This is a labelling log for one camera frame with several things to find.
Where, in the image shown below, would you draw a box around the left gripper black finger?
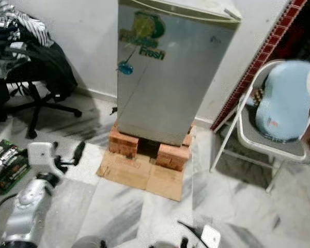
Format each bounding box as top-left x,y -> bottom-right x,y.
72,141 -> 87,166

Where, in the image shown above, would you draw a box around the silver fridge door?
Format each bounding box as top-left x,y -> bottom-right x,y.
116,3 -> 241,148

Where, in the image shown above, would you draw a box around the silver fridge body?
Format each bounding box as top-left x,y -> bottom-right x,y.
120,0 -> 243,22

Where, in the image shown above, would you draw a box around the black office chair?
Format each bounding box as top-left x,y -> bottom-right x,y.
7,82 -> 83,134

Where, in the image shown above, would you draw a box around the flat brown cardboard sheet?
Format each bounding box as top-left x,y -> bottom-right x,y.
96,149 -> 185,203

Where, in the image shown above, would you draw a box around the blue round sticker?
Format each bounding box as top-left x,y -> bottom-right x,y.
116,61 -> 134,76

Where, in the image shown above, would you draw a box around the pile of dark striped clothes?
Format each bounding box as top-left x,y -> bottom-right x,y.
0,0 -> 79,109

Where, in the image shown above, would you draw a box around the green produce fresh sticker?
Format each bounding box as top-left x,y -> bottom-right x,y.
118,11 -> 167,61

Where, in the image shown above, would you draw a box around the grey metal folding chair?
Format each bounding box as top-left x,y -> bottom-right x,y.
208,59 -> 310,195

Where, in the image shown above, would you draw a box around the small brown checkered item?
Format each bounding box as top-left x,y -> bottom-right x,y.
250,87 -> 265,107

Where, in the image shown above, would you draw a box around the light blue rounded container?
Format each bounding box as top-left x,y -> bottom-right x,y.
255,60 -> 310,144

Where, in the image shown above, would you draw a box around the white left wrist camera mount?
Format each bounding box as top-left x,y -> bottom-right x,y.
27,142 -> 58,177

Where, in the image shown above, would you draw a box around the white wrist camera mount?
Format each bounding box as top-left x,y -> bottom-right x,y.
27,142 -> 58,177
198,224 -> 222,248

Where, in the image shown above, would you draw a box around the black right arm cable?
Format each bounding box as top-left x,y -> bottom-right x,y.
177,221 -> 203,246

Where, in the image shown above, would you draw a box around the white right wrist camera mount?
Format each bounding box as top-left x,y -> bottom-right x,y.
198,224 -> 222,248

